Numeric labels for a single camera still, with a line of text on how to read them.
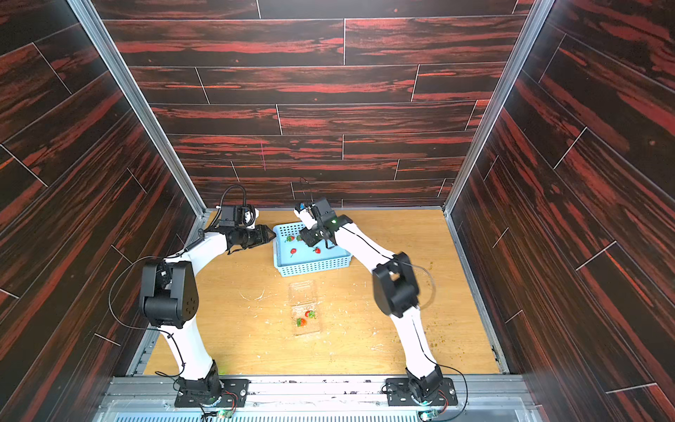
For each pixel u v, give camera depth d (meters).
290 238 1.08
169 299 0.52
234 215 0.79
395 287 0.57
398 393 0.73
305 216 0.85
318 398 0.74
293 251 1.05
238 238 0.79
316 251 1.05
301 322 0.86
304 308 0.89
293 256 1.04
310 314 0.88
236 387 0.75
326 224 0.75
